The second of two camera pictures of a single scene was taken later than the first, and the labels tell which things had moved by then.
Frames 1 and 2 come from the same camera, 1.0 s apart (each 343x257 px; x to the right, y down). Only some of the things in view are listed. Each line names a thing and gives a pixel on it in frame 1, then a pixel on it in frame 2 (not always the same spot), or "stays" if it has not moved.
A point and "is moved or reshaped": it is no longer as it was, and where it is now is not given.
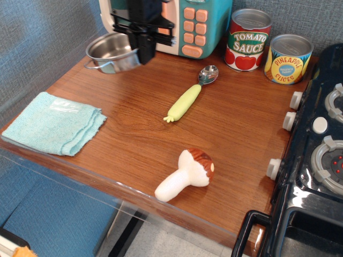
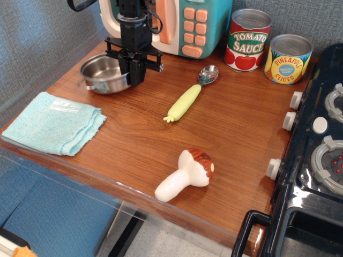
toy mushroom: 195,168 stays
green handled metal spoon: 207,74 stays
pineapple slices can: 288,59 stays
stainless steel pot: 111,53 is moved or reshaped
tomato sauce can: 248,32 stays
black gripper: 144,16 -> 135,41
